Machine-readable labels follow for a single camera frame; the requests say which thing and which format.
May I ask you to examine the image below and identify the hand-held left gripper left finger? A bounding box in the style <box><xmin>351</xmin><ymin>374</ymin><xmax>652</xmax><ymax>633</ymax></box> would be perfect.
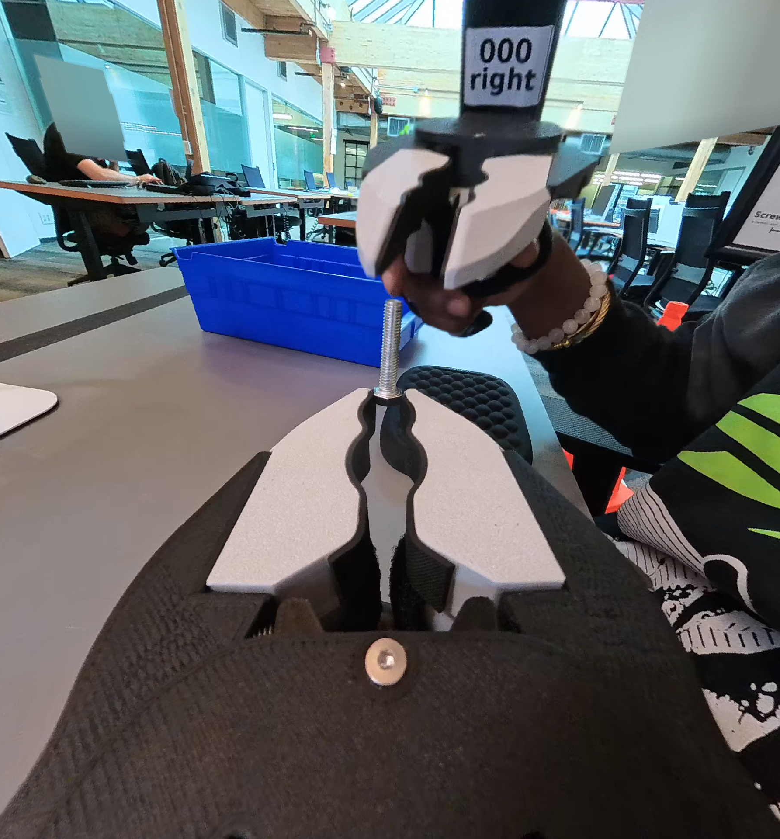
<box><xmin>206</xmin><ymin>388</ymin><xmax>372</xmax><ymax>614</ymax></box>

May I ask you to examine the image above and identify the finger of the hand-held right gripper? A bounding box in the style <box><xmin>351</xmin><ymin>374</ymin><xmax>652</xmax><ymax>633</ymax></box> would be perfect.
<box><xmin>356</xmin><ymin>147</ymin><xmax>458</xmax><ymax>279</ymax></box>
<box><xmin>442</xmin><ymin>156</ymin><xmax>556</xmax><ymax>291</ymax></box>

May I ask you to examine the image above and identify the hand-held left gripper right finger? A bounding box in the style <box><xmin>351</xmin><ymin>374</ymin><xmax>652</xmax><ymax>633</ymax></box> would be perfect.
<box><xmin>404</xmin><ymin>388</ymin><xmax>568</xmax><ymax>616</ymax></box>

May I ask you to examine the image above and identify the thin silver bolt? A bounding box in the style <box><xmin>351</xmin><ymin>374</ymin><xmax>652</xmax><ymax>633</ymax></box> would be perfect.
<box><xmin>372</xmin><ymin>298</ymin><xmax>405</xmax><ymax>402</ymax></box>

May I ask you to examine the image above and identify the blue plastic bin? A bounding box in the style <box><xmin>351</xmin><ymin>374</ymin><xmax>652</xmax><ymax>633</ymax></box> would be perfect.
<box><xmin>172</xmin><ymin>237</ymin><xmax>425</xmax><ymax>368</ymax></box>

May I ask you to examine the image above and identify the person's right forearm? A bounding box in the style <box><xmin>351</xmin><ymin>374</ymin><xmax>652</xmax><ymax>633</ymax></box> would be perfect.
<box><xmin>527</xmin><ymin>243</ymin><xmax>780</xmax><ymax>466</ymax></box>

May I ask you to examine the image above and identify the person's right hand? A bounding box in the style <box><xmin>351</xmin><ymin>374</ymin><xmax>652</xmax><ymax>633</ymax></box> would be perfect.
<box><xmin>382</xmin><ymin>226</ymin><xmax>595</xmax><ymax>337</ymax></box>

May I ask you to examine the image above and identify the wooden office desk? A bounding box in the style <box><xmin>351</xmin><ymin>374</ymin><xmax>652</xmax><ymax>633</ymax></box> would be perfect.
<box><xmin>0</xmin><ymin>178</ymin><xmax>299</xmax><ymax>286</ymax></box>
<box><xmin>316</xmin><ymin>211</ymin><xmax>359</xmax><ymax>246</ymax></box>

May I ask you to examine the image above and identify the black honeycomb wrist pad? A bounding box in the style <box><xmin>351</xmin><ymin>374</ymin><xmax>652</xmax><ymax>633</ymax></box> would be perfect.
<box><xmin>396</xmin><ymin>366</ymin><xmax>534</xmax><ymax>464</ymax></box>

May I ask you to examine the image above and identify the gold bangle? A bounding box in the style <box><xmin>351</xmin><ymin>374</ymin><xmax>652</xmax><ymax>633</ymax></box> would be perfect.
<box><xmin>550</xmin><ymin>285</ymin><xmax>614</xmax><ymax>350</ymax></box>

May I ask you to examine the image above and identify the row of black office chairs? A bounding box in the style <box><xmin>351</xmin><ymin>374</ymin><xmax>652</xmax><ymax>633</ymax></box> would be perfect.
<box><xmin>563</xmin><ymin>190</ymin><xmax>735</xmax><ymax>319</ymax></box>

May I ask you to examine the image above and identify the framed instruction sign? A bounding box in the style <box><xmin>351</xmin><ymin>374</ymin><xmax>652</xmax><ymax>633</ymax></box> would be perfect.
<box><xmin>711</xmin><ymin>121</ymin><xmax>780</xmax><ymax>266</ymax></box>

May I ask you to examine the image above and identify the white document stand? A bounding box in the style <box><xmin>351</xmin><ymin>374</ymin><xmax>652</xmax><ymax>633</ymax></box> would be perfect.
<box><xmin>0</xmin><ymin>379</ymin><xmax>58</xmax><ymax>453</ymax></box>

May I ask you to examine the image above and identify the black office chair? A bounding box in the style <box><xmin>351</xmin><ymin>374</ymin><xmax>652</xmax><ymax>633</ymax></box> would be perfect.
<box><xmin>6</xmin><ymin>131</ymin><xmax>151</xmax><ymax>276</ymax></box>

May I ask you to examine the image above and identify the white bead bracelet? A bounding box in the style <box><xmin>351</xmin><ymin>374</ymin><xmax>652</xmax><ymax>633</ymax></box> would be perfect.
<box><xmin>511</xmin><ymin>259</ymin><xmax>610</xmax><ymax>355</ymax></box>

